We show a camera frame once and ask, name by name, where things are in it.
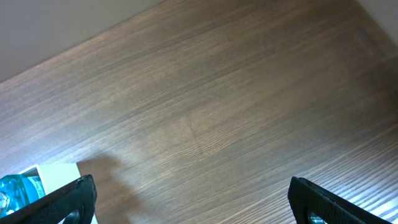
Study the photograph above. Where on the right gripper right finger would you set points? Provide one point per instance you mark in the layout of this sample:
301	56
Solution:
311	203

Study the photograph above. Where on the white cardboard box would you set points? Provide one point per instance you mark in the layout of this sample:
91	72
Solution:
56	177

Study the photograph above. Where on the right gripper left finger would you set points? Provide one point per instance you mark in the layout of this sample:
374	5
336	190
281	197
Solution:
24	201

